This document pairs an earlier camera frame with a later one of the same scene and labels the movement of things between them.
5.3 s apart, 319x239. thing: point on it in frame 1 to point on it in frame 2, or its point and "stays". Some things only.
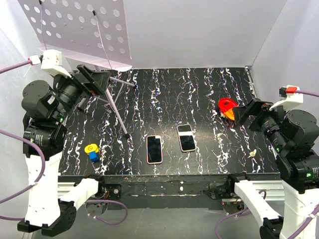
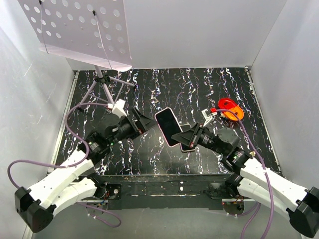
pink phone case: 147,150 to 169,126
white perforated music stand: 93,31 stays
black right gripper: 255,106 to 190,137
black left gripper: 96,80 to 143,123
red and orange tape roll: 226,105 stays
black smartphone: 154,149 to 169,125
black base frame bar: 164,191 stays
